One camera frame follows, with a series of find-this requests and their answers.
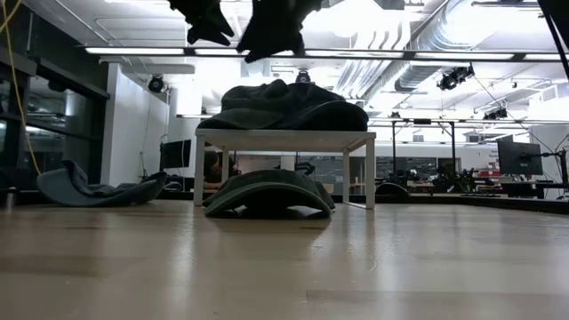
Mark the white metal shelf riser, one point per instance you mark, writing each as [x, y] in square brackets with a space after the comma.
[284, 140]

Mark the black computer monitor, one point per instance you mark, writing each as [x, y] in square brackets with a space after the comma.
[177, 154]
[520, 160]

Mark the black aluminium table frame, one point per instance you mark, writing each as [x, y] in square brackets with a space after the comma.
[511, 202]

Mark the black background robot arm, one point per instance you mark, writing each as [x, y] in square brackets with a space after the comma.
[306, 168]

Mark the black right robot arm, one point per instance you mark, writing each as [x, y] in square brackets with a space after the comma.
[562, 18]

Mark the blue denim baseball cap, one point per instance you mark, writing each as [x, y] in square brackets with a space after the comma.
[89, 195]
[329, 117]

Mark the brown cardboard box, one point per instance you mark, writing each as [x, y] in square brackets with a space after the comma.
[329, 187]

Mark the silver ventilation duct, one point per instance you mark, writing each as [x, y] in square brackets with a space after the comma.
[427, 40]

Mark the long ceiling light strip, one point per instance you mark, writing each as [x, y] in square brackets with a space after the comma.
[133, 51]

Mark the black spotlight cluster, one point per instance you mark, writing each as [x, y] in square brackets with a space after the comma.
[495, 114]
[453, 79]

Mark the black ceiling spotlight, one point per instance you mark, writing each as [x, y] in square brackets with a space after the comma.
[303, 76]
[156, 84]

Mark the black truss stand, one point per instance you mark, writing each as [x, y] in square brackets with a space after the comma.
[422, 121]

